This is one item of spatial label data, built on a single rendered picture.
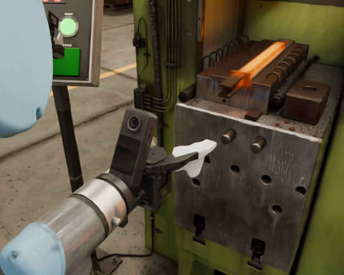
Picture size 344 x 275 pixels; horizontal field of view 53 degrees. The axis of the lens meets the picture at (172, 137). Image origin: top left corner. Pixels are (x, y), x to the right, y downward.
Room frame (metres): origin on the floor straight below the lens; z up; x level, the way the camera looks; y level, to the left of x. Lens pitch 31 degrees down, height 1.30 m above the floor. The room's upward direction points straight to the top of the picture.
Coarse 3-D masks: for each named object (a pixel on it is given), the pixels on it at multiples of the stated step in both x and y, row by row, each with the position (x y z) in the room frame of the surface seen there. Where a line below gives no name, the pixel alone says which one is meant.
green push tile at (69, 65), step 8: (64, 48) 0.92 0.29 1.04; (72, 48) 0.91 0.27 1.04; (64, 56) 0.91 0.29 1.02; (72, 56) 0.90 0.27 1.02; (56, 64) 0.90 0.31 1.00; (64, 64) 0.89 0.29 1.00; (72, 64) 0.89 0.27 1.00; (56, 72) 0.89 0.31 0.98; (64, 72) 0.88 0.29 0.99; (72, 72) 0.88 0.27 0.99
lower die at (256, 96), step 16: (240, 48) 1.13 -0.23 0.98; (256, 48) 1.09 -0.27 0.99; (288, 48) 1.09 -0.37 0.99; (224, 64) 0.96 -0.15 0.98; (240, 64) 0.93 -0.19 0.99; (272, 64) 0.93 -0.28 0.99; (208, 80) 0.86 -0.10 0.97; (256, 80) 0.81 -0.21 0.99; (272, 80) 0.81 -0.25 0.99; (208, 96) 0.86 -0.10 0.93; (240, 96) 0.81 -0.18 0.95; (256, 96) 0.79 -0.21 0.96
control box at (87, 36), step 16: (48, 0) 0.99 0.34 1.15; (64, 0) 0.99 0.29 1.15; (80, 0) 0.98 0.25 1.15; (96, 0) 0.99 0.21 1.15; (64, 16) 0.97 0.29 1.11; (80, 16) 0.96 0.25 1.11; (96, 16) 0.98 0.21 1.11; (80, 32) 0.94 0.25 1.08; (96, 32) 0.96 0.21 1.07; (80, 48) 0.92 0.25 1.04; (96, 48) 0.95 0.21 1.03; (80, 64) 0.90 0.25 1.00; (96, 64) 0.93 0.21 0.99; (64, 80) 0.88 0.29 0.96; (80, 80) 0.88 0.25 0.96; (96, 80) 0.92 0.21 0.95
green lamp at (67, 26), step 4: (64, 20) 0.96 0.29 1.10; (68, 20) 0.96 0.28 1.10; (72, 20) 0.96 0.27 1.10; (64, 24) 0.95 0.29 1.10; (68, 24) 0.95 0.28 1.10; (72, 24) 0.95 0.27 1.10; (60, 28) 0.95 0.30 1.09; (64, 28) 0.95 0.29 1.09; (68, 28) 0.95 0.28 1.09; (72, 28) 0.94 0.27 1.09; (64, 32) 0.94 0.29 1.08; (68, 32) 0.94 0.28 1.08; (72, 32) 0.94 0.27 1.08
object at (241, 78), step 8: (272, 48) 1.03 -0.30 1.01; (280, 48) 1.05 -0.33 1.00; (264, 56) 0.95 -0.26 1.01; (272, 56) 0.99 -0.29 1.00; (248, 64) 0.88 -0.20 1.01; (256, 64) 0.88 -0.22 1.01; (232, 72) 0.81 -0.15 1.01; (240, 72) 0.80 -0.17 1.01; (248, 72) 0.82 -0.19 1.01; (224, 80) 0.75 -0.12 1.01; (232, 80) 0.75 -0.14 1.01; (240, 80) 0.77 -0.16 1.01; (248, 80) 0.79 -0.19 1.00; (224, 88) 0.72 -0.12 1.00; (232, 88) 0.75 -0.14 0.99; (240, 88) 0.77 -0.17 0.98; (224, 96) 0.72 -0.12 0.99; (232, 96) 0.73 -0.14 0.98
